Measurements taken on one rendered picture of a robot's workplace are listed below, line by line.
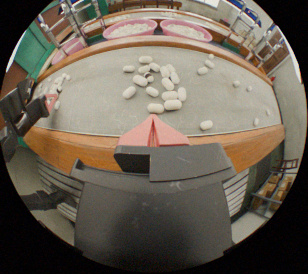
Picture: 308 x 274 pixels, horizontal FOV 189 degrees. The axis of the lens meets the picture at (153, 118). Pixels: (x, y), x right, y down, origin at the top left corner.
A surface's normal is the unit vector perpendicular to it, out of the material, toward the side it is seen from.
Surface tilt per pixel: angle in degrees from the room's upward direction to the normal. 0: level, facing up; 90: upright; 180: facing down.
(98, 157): 0
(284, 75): 90
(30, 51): 90
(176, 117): 0
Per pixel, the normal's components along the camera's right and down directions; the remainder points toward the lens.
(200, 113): 0.00, -0.24
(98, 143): 0.00, -0.86
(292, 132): -1.00, 0.09
